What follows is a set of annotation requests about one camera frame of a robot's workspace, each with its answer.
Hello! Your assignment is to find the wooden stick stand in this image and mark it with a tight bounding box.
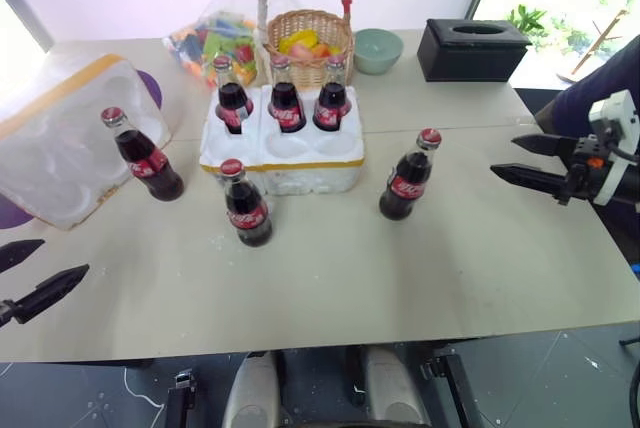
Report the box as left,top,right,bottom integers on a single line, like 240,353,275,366
556,8,630,83

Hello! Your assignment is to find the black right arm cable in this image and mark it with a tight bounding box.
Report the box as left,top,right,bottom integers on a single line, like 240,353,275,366
605,137,640,165

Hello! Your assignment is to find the black table leg frame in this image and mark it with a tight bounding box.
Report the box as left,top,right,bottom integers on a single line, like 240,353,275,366
420,346,485,428
163,369,197,428

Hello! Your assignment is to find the grey rounded shape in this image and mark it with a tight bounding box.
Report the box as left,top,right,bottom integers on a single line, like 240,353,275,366
360,346,432,428
221,350,282,428

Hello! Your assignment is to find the clear bag of colourful toys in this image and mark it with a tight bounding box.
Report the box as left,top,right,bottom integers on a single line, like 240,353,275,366
161,0,262,92

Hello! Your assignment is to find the white foam lid yellow tape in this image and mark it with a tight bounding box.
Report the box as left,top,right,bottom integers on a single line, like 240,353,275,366
0,53,174,232

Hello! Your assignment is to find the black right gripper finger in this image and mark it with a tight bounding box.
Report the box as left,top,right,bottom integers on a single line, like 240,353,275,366
510,133,577,160
489,162,572,200

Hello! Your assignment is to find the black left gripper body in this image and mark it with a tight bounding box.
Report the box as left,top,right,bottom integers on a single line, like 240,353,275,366
0,299,18,330

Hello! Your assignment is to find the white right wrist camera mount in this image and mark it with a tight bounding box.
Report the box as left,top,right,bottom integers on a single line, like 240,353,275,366
587,89,640,208

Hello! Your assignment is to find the white foam bottle tray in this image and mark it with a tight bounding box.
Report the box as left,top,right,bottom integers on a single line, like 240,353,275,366
198,84,367,197

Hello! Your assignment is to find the person in dark blue clothes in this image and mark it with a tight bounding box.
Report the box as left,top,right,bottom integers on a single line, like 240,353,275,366
533,33,640,150

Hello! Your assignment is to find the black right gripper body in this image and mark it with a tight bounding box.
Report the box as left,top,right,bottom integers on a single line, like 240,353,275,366
557,134,617,207

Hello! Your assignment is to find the yellow plastic toy fruit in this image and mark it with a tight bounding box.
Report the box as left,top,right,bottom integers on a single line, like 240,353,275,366
277,29,320,54

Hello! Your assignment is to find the pale green bowl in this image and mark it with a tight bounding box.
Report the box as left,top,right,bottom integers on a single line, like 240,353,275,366
353,28,405,76

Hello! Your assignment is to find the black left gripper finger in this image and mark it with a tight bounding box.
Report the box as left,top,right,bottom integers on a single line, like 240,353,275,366
13,263,92,325
0,238,47,275

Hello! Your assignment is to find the glass cola bottle red cap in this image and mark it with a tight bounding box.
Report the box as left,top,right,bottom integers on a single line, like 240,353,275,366
267,54,308,135
213,54,256,137
378,128,443,222
100,106,186,203
312,54,354,133
219,158,275,249

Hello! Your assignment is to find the wicker basket with tall handle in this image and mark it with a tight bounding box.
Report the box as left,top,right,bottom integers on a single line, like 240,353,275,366
256,0,357,92

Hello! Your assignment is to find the black tissue box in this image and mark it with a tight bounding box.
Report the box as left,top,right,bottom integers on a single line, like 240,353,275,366
416,18,533,84

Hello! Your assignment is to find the green potted plant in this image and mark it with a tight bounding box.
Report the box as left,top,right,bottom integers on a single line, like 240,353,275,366
503,4,550,40

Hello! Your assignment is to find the purple round mat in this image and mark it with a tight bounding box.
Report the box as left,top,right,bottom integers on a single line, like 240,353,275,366
135,69,164,110
0,194,37,231

